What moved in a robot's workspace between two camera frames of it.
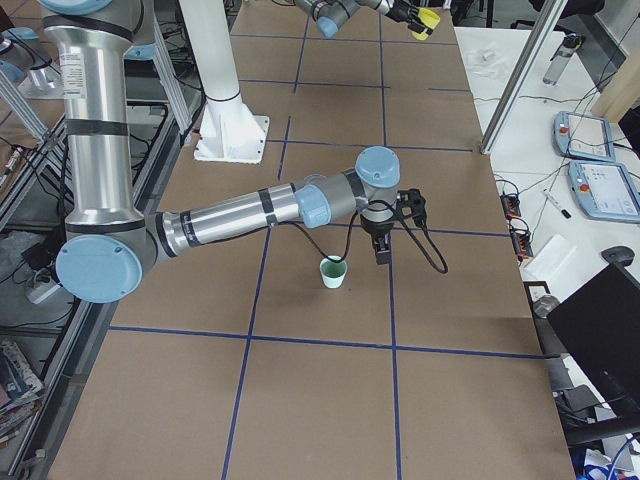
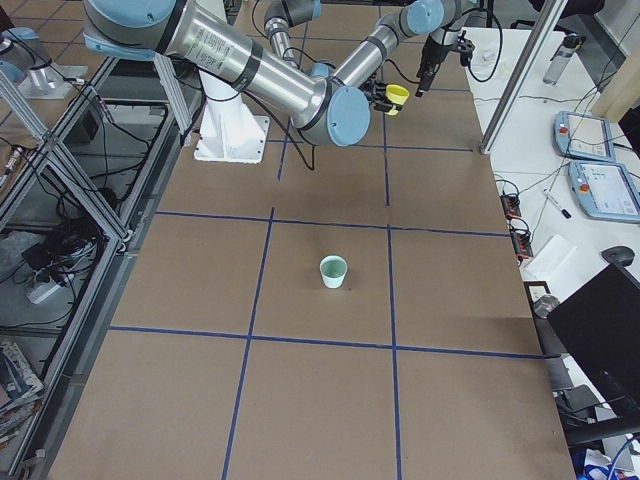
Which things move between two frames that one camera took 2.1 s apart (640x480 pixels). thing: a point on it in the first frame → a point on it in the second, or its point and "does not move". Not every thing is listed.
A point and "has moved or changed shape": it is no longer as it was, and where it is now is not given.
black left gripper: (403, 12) → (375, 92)
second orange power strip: (521, 241) does not move
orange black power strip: (511, 206) does not move
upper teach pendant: (583, 136) does not move
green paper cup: (333, 273) does not move
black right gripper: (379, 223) → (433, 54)
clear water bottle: (559, 62) does not move
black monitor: (599, 327) does not move
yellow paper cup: (429, 19) has moved or changed shape
